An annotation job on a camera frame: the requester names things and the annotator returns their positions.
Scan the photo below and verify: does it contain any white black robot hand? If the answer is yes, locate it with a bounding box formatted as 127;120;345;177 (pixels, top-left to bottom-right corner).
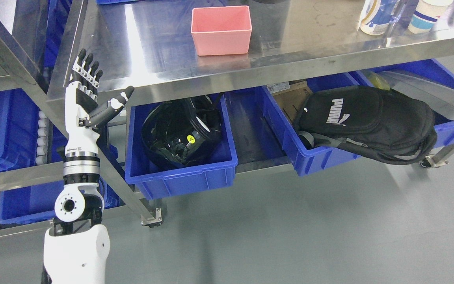
65;49;135;156

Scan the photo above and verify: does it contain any pink plastic storage box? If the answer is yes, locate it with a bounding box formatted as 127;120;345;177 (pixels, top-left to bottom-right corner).
190;5;253;56

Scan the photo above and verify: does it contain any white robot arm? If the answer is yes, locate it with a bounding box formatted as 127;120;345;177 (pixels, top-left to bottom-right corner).
41;146;110;284

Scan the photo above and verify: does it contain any blue bin left shelf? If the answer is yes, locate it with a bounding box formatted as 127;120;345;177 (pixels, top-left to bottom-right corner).
0;89;39;172

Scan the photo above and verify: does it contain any steel shelf rack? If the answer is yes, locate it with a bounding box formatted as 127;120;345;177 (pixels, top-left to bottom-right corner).
0;0;93;242

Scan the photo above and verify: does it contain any brown cardboard box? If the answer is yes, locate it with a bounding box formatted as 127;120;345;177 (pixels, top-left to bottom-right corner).
266;79;312;123

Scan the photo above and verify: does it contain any blue bin lower left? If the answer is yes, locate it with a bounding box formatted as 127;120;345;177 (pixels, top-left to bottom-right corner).
0;127;121;225

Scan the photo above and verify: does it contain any black glossy helmet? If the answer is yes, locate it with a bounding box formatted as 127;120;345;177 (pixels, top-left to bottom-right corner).
140;95;223;171

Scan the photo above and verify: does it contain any stainless steel cart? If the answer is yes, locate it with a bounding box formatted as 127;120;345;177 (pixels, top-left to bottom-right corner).
47;0;454;228

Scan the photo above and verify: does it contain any blue bin with helmet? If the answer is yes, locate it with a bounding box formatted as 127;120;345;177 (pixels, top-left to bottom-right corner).
125;94;238;200

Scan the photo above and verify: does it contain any blue bin with backpack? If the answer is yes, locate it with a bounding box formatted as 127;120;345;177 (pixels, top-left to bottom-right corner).
260;72;361;176

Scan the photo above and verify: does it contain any black Puma backpack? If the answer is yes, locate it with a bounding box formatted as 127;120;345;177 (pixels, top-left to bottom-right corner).
292;86;438;165

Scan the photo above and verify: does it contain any white blue plastic bottle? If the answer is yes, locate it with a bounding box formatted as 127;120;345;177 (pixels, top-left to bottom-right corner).
359;0;399;36

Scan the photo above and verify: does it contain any white blue paper cup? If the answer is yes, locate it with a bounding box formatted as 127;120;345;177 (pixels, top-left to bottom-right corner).
407;0;453;34

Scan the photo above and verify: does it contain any blue bin far right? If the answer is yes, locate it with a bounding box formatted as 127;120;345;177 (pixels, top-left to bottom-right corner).
351;59;454;148

